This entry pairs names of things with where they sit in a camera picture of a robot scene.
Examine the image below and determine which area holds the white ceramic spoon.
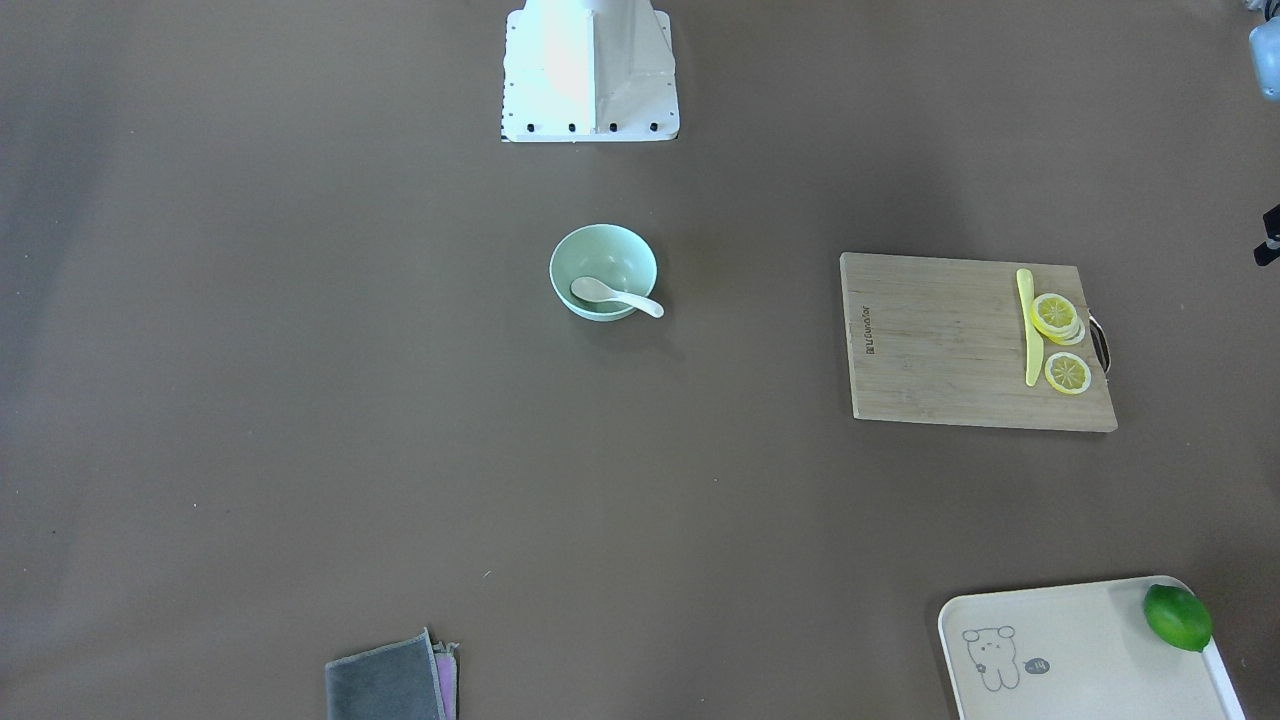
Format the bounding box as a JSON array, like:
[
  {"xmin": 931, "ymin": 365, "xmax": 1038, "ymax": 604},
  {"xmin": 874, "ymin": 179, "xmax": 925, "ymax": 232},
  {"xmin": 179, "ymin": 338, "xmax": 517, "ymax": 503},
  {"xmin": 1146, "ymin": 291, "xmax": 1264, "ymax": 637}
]
[{"xmin": 570, "ymin": 275, "xmax": 666, "ymax": 318}]

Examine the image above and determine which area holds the light green bowl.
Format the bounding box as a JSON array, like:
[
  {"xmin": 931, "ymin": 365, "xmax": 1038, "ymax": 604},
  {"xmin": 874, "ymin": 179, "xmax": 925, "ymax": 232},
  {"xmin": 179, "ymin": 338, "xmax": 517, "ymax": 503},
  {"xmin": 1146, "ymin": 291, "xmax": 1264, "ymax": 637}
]
[{"xmin": 548, "ymin": 224, "xmax": 666, "ymax": 322}]

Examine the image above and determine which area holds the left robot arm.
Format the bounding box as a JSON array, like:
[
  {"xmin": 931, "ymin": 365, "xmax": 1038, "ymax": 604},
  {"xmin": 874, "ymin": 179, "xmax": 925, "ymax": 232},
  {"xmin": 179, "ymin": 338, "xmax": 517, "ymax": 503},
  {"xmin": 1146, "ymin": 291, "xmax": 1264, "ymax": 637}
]
[{"xmin": 1249, "ymin": 1, "xmax": 1279, "ymax": 104}]

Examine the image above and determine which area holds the wooden cutting board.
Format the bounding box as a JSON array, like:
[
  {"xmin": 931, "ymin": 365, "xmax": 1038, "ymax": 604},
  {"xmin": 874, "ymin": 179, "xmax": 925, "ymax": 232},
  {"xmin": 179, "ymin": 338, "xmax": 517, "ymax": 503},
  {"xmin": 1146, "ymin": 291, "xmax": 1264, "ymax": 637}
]
[{"xmin": 838, "ymin": 252, "xmax": 1117, "ymax": 433}]

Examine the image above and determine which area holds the grey folded cloth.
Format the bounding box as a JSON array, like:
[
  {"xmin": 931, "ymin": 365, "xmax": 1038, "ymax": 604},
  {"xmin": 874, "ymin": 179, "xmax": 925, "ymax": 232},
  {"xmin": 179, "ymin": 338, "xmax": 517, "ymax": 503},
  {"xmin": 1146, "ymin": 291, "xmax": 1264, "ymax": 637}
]
[{"xmin": 325, "ymin": 628, "xmax": 460, "ymax": 719}]

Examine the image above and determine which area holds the yellow plastic knife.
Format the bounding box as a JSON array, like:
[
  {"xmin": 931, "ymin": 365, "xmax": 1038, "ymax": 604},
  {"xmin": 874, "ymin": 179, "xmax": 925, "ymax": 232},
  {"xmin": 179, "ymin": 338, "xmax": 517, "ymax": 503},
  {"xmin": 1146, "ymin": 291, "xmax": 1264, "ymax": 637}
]
[{"xmin": 1015, "ymin": 266, "xmax": 1044, "ymax": 387}]

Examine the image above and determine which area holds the front stacked lemon slice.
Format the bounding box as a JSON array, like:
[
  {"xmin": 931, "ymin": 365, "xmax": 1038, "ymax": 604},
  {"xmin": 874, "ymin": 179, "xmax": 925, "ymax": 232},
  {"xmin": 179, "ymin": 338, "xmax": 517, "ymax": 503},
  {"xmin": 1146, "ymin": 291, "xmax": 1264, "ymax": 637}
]
[{"xmin": 1033, "ymin": 293, "xmax": 1079, "ymax": 338}]

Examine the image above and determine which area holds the stacked lemon slice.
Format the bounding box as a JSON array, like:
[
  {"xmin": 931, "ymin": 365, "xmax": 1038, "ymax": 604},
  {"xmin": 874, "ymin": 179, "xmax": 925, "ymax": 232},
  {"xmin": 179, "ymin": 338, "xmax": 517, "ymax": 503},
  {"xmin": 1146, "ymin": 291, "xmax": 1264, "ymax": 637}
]
[
  {"xmin": 1048, "ymin": 316, "xmax": 1085, "ymax": 346},
  {"xmin": 1033, "ymin": 293, "xmax": 1079, "ymax": 338},
  {"xmin": 1055, "ymin": 323, "xmax": 1085, "ymax": 346}
]

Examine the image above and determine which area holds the single lemon slice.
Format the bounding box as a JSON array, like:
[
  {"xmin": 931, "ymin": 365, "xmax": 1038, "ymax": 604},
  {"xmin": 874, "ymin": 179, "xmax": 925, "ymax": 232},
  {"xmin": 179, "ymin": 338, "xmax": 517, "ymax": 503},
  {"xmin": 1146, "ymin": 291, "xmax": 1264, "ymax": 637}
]
[{"xmin": 1043, "ymin": 352, "xmax": 1092, "ymax": 396}]

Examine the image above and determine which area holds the middle stacked lemon slice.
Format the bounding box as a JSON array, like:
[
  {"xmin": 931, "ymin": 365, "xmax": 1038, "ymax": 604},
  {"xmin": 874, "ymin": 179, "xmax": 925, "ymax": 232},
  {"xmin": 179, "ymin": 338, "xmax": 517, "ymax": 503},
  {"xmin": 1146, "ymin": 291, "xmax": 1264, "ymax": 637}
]
[{"xmin": 1048, "ymin": 316, "xmax": 1085, "ymax": 346}]

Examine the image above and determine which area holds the back stacked lemon slice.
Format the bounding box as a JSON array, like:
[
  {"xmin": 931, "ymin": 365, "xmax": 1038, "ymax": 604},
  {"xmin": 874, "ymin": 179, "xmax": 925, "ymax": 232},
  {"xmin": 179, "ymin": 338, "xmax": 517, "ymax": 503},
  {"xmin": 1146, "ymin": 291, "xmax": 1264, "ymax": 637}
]
[{"xmin": 1055, "ymin": 323, "xmax": 1085, "ymax": 346}]

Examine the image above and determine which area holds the cream rabbit tray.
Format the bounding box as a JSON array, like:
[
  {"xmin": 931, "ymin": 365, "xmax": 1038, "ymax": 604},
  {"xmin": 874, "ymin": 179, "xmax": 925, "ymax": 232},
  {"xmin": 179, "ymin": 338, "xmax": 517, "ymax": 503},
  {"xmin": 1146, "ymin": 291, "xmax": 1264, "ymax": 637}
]
[{"xmin": 937, "ymin": 575, "xmax": 1244, "ymax": 719}]

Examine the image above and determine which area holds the green lime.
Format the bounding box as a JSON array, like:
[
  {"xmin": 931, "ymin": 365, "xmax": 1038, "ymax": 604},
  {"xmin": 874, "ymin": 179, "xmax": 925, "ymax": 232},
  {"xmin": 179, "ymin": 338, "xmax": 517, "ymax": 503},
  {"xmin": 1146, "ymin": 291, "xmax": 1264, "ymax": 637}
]
[{"xmin": 1142, "ymin": 584, "xmax": 1213, "ymax": 653}]

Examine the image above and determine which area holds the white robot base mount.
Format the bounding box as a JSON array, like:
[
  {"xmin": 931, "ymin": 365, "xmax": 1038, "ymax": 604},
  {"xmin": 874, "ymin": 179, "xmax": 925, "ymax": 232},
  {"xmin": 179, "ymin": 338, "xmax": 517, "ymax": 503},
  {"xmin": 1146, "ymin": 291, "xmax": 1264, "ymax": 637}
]
[{"xmin": 500, "ymin": 1, "xmax": 681, "ymax": 143}]

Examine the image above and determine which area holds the metal cutting board handle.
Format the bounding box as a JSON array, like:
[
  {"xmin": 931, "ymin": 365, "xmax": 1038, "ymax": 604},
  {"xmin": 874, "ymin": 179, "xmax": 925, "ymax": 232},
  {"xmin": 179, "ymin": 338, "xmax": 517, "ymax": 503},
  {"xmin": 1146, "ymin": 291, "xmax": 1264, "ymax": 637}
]
[{"xmin": 1088, "ymin": 314, "xmax": 1112, "ymax": 375}]

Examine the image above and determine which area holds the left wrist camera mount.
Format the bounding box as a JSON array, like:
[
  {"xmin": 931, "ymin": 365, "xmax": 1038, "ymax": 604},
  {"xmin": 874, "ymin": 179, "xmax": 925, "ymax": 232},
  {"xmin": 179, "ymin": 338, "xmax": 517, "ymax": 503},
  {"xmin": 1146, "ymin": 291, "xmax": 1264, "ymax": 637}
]
[{"xmin": 1253, "ymin": 205, "xmax": 1280, "ymax": 266}]

